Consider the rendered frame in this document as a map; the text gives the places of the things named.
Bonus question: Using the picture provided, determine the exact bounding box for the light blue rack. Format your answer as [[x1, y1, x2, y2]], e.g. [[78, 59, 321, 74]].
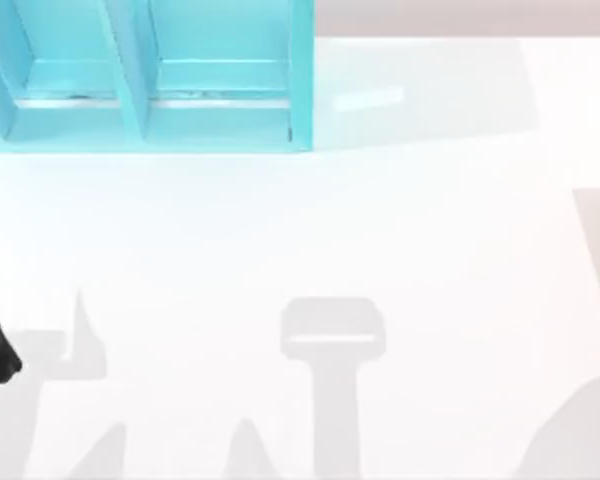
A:
[[0, 0, 316, 154]]

